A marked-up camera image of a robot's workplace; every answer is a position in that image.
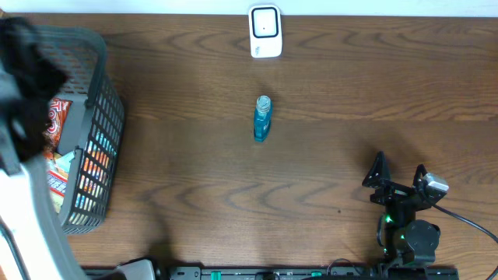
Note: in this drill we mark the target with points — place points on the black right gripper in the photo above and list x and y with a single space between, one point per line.
394 190

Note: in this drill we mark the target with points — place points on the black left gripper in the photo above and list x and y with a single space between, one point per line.
43 88

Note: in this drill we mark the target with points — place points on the brown Top chocolate bar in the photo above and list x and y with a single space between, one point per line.
58 110

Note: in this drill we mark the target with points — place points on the light blue wet wipes pack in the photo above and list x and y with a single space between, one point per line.
63 162

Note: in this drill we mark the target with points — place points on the blue mouthwash bottle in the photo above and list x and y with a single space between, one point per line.
262 118

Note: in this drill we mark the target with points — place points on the yellow chips snack bag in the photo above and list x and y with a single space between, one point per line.
57 184

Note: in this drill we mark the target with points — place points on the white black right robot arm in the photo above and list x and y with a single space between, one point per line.
408 242

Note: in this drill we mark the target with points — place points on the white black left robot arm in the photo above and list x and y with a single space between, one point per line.
33 245

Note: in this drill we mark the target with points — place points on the white barcode scanner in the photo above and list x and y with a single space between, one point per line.
265 27

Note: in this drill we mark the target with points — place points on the grey plastic mesh basket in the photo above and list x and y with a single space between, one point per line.
93 128

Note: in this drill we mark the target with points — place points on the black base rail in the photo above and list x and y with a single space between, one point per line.
341 271

